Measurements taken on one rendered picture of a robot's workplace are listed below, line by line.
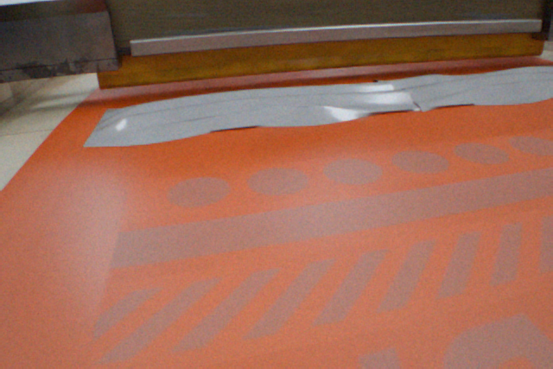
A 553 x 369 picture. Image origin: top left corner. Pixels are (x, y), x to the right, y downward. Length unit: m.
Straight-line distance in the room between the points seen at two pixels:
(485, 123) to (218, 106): 0.14
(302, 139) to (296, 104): 0.04
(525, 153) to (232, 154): 0.13
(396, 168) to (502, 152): 0.05
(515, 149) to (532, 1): 0.22
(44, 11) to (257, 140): 0.16
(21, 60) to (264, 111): 0.16
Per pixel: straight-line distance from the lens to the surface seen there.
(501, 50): 0.40
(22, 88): 0.35
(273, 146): 0.18
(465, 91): 0.26
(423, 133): 0.20
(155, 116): 0.22
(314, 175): 0.15
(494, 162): 0.18
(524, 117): 0.24
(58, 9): 0.28
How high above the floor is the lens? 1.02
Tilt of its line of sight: 24 degrees down
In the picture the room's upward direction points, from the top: 3 degrees counter-clockwise
